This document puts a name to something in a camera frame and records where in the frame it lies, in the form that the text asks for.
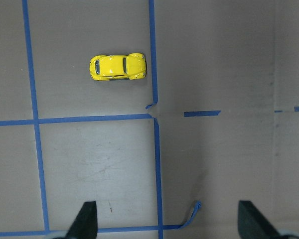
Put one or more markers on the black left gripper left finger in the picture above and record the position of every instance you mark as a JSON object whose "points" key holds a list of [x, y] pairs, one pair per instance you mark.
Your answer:
{"points": [[85, 225]]}

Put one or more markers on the yellow toy beetle car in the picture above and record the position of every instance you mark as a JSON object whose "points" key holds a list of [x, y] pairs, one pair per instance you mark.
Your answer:
{"points": [[118, 67]]}

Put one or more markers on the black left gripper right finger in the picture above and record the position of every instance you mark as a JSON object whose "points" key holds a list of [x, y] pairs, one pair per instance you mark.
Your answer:
{"points": [[253, 225]]}

